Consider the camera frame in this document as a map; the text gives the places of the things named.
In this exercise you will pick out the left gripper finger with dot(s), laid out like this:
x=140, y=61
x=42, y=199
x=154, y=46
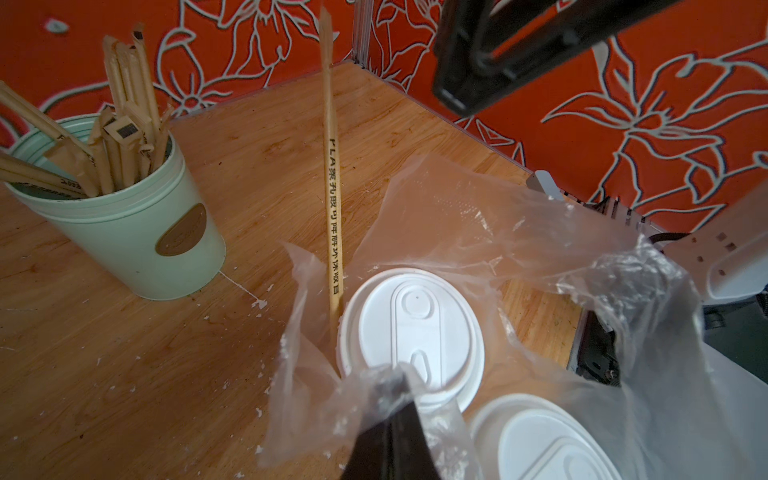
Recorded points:
x=394, y=448

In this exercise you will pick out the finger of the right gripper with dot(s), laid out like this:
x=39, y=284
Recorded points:
x=485, y=51

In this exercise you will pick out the red milk tea cup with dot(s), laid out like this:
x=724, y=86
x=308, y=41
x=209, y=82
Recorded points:
x=523, y=436

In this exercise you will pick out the cream milk tea cup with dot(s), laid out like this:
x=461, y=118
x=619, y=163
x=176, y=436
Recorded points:
x=414, y=317

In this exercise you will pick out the clear plastic carrier bag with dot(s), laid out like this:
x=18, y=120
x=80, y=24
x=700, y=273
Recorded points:
x=667, y=418

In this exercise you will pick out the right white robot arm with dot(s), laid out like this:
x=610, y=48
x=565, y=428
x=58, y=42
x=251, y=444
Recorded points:
x=727, y=260

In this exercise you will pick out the green chopstick holder cup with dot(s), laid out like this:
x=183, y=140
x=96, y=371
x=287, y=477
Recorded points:
x=157, y=237

